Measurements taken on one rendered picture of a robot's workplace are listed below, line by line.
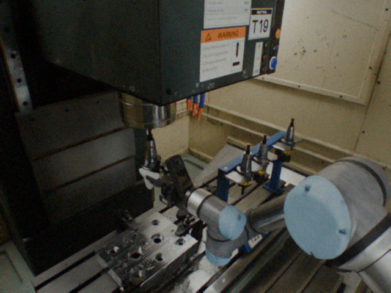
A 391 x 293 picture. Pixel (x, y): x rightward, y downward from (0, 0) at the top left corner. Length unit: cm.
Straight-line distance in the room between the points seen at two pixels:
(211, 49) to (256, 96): 117
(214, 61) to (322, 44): 98
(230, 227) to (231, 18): 48
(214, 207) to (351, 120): 103
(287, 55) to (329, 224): 129
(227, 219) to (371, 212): 35
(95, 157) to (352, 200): 107
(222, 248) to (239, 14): 57
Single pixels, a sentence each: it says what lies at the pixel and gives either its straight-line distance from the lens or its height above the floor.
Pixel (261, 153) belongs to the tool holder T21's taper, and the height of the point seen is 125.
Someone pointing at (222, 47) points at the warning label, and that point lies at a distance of 67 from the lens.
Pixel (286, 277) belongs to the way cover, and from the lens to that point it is 138.
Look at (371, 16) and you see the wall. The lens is 151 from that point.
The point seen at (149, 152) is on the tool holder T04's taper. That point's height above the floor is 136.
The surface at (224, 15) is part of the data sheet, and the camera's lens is 67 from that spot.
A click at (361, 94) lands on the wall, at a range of 154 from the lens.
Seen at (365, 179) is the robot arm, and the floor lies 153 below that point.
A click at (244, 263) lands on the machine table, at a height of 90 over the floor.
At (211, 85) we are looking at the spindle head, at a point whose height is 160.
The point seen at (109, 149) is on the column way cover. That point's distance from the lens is 135.
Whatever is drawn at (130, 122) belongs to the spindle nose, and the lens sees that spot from 78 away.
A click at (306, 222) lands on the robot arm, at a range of 48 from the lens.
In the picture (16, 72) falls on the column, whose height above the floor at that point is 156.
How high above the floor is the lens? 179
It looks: 28 degrees down
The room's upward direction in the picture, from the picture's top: 1 degrees clockwise
